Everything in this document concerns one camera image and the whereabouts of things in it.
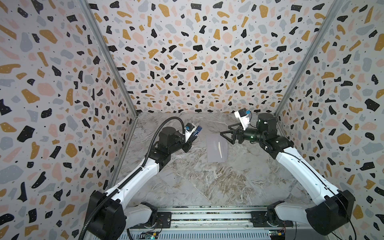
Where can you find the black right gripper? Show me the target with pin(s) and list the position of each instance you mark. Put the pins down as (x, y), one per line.
(237, 135)

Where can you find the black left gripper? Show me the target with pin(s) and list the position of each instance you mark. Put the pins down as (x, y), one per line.
(188, 144)

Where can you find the blue glue stick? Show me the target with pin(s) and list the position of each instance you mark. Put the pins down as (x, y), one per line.
(198, 129)

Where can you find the lavender envelope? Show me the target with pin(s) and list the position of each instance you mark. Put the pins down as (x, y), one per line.
(213, 154)

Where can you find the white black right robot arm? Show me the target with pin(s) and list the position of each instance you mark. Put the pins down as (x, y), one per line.
(331, 208)

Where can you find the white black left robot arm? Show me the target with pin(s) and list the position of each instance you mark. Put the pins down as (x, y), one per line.
(108, 214)

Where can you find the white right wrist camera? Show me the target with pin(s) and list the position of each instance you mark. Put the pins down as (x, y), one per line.
(244, 116)

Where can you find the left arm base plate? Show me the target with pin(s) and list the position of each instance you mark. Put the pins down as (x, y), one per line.
(159, 220)

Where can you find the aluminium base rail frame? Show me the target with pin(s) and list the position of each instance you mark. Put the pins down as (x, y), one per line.
(219, 223)

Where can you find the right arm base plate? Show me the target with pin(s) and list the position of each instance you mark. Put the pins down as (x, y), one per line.
(264, 219)

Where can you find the right aluminium corner post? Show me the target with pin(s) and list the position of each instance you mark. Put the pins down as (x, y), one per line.
(331, 15)

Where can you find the aluminium corner post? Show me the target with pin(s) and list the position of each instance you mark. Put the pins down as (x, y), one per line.
(331, 15)
(84, 6)

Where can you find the left aluminium corner post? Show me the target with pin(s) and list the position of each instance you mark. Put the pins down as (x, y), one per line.
(84, 6)

